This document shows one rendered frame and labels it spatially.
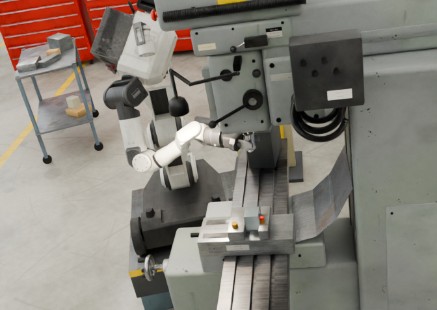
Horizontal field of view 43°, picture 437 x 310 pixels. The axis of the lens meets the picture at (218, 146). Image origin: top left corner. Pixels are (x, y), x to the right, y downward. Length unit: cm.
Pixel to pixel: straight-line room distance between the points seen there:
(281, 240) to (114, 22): 109
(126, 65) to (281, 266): 100
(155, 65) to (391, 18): 95
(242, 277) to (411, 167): 68
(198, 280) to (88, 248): 166
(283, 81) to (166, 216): 129
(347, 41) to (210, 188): 172
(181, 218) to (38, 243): 152
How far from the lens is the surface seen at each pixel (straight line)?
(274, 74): 190
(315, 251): 223
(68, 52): 516
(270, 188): 241
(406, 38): 190
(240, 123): 200
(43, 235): 423
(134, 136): 230
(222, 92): 196
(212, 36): 186
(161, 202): 311
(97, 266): 376
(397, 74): 181
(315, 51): 160
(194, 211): 294
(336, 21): 185
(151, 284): 305
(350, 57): 162
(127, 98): 226
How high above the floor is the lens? 226
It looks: 29 degrees down
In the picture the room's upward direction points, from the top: 11 degrees counter-clockwise
